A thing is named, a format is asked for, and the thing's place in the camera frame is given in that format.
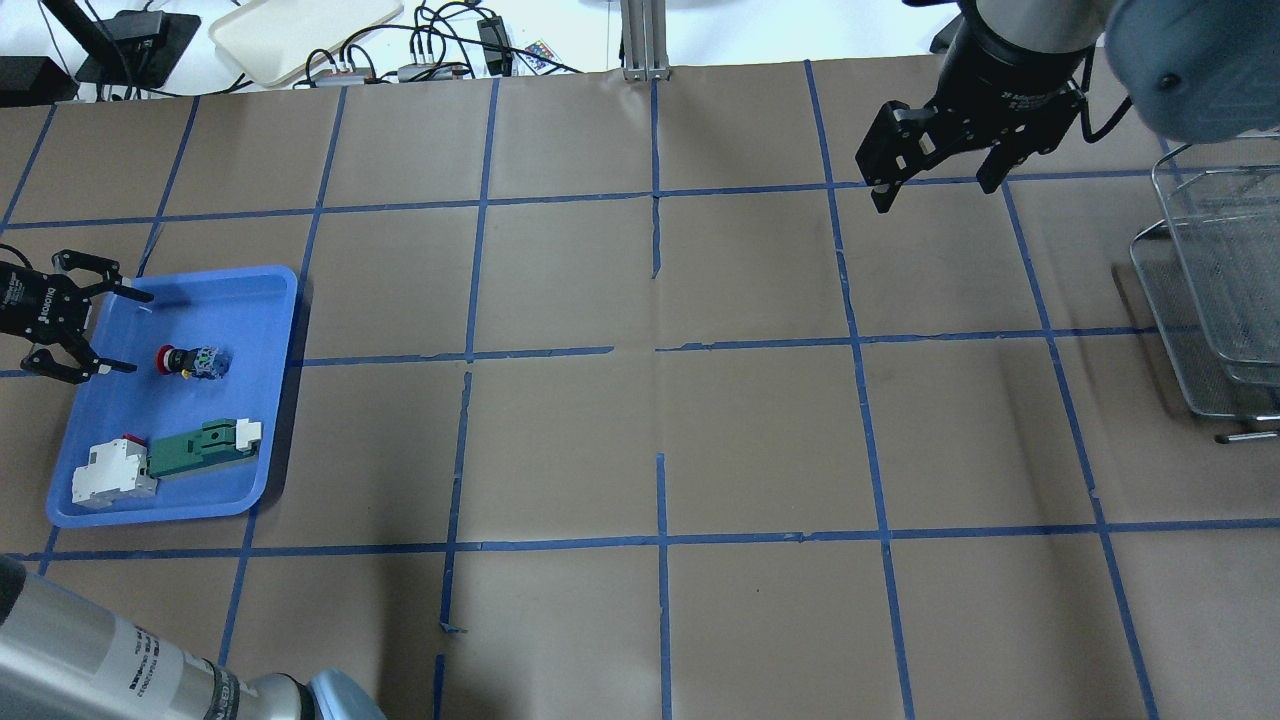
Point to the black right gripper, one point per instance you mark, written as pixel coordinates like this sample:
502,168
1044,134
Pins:
1012,62

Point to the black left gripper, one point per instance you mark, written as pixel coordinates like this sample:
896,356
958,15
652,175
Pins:
22,308

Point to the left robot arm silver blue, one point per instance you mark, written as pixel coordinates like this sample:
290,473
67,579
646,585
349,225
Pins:
65,657

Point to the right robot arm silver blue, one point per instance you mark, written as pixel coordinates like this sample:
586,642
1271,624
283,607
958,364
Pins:
1193,71

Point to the red emergency stop button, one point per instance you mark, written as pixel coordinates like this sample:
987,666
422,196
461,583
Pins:
205,362

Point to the blue plastic tray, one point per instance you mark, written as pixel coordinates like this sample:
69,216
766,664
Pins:
246,312

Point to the white circuit breaker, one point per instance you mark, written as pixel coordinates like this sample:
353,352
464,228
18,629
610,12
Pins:
114,470

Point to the green terminal block module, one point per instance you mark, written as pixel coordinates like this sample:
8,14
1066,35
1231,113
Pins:
217,442

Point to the beige plastic tray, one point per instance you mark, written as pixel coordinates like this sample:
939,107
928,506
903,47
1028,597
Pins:
269,40

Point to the silver wire mesh shelf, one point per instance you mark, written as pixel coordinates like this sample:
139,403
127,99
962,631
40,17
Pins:
1208,269

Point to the aluminium frame post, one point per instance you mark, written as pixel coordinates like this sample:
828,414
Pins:
645,55

